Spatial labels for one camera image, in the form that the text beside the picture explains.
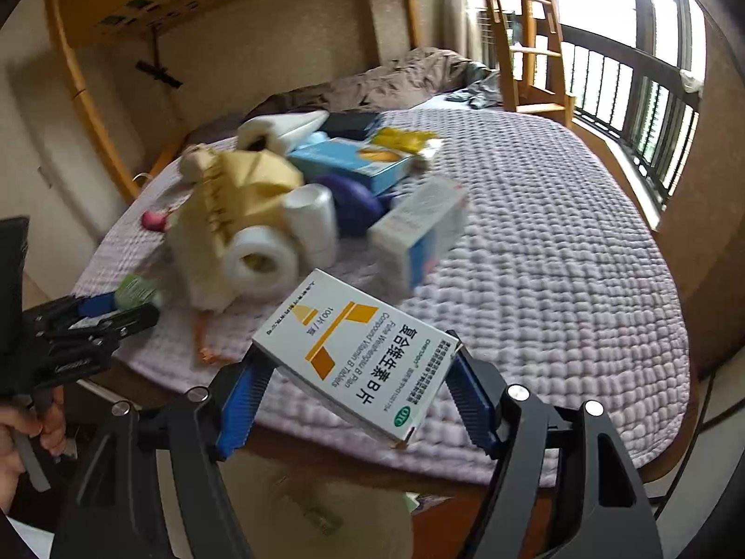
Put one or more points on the grey cloth on bed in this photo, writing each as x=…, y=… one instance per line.
x=481, y=94

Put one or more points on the teal blue flat box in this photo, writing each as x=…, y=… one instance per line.
x=376, y=168

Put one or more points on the beige crumpled paper ball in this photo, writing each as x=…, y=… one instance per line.
x=195, y=161

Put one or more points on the dark purple round object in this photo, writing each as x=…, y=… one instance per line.
x=356, y=207

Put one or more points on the white toilet paper roll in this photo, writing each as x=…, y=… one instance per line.
x=261, y=262

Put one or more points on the white blue medicine box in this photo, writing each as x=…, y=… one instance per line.
x=412, y=238

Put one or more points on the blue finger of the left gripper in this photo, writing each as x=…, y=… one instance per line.
x=72, y=307
x=110, y=329

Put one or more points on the wooden bunk bed frame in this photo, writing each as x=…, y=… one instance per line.
x=269, y=39

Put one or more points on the yellow packet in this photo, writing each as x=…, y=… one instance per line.
x=420, y=146

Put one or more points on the white pill bottle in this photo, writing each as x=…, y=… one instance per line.
x=311, y=217

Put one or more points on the black wall bracket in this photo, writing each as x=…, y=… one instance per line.
x=155, y=68

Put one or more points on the person's left hand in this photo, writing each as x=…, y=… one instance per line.
x=49, y=428

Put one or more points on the dark balcony railing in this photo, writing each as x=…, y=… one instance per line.
x=648, y=104

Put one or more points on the green lid gum bottle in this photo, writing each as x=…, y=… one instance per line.
x=135, y=291

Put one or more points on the lavender quilted blanket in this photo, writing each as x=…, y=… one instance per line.
x=556, y=280

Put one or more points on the white black fabric item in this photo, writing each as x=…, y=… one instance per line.
x=279, y=133

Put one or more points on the yellow paper shopping bag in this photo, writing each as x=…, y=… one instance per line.
x=240, y=189

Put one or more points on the white orange vitamin box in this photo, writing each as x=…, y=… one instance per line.
x=374, y=365

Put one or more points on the brown rumpled duvet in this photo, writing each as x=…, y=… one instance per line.
x=399, y=84

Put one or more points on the pink elephant toy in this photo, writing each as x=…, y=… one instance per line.
x=155, y=221

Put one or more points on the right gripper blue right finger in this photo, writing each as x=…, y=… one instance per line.
x=476, y=387

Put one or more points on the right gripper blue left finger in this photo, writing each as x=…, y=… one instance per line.
x=239, y=390

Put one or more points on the wooden bed ladder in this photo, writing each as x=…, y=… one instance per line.
x=527, y=44

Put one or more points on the green Doublemint gum bottle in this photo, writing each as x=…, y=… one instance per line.
x=324, y=520

